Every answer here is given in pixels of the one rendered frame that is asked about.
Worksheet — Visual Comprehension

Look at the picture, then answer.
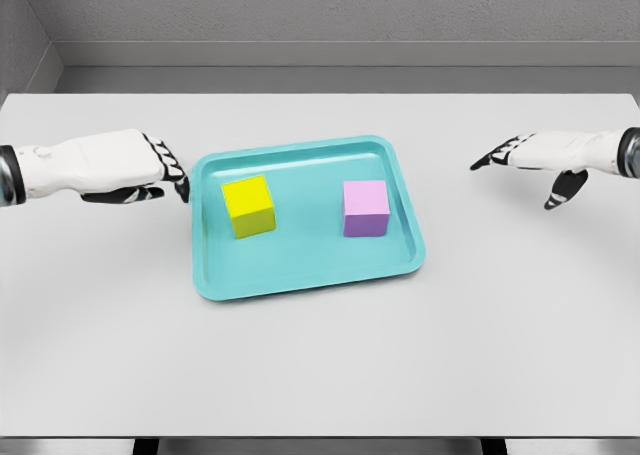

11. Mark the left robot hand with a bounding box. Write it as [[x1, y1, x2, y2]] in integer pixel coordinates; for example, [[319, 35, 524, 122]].
[[63, 128, 192, 206]]

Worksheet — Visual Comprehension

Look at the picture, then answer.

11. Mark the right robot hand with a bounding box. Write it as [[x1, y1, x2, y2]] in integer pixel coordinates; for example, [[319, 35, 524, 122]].
[[469, 131, 600, 211]]

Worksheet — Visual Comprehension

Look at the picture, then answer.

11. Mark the yellow cube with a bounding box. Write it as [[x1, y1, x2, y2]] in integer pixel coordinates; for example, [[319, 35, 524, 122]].
[[221, 174, 278, 240]]

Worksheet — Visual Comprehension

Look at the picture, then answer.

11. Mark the pink purple cube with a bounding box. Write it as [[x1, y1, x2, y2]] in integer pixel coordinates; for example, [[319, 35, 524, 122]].
[[342, 179, 391, 239]]

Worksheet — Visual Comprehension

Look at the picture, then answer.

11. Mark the teal rectangular tray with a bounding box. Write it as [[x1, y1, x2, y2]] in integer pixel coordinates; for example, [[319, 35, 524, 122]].
[[190, 134, 428, 303]]

